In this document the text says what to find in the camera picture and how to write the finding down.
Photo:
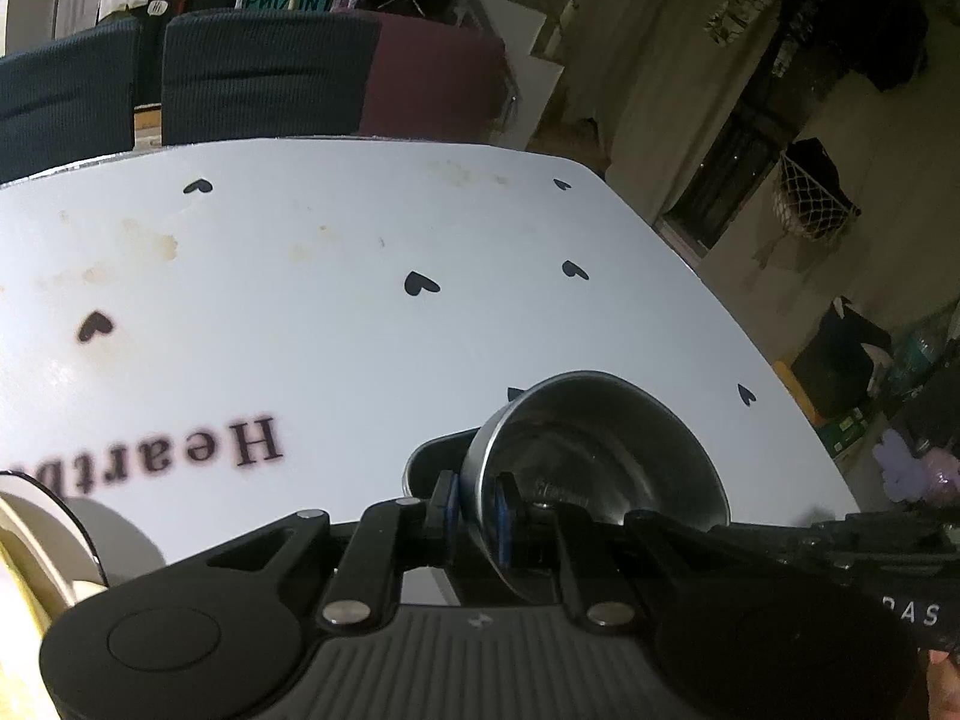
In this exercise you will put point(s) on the round steel bowl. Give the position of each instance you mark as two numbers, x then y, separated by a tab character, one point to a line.
600	427

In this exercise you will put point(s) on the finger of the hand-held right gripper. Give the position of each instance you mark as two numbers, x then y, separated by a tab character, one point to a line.
795	544

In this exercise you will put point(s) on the purple plush toy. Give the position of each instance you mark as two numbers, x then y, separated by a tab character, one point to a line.
907	465

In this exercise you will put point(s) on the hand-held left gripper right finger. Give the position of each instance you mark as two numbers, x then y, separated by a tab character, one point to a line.
504	517

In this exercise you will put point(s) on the white net basket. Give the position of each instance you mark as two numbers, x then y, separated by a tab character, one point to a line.
814	202

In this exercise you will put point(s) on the black bag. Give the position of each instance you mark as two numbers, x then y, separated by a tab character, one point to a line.
832	367

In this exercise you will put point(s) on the white board panel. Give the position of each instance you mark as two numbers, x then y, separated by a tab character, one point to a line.
517	52

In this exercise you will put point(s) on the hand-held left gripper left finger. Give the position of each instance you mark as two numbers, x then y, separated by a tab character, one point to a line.
448	510

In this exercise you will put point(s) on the dark blue chair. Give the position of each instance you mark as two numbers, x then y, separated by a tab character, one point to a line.
262	75
60	97

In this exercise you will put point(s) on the maroon chair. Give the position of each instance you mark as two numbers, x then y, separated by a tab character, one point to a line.
435	75

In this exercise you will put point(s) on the person's right hand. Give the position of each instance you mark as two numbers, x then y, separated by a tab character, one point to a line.
946	690

